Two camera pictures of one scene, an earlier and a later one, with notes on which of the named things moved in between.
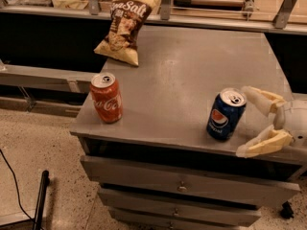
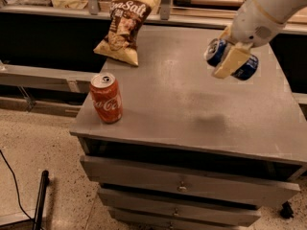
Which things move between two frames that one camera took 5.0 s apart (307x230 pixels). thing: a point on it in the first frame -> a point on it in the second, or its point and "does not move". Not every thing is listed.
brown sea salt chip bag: x=129 y=14 does not move
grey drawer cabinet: x=159 y=139 does not move
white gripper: x=295 y=119 -> x=251 y=28
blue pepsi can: x=225 y=113 -> x=215 y=53
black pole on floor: x=41 y=200 does not move
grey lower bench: x=41 y=90 does not move
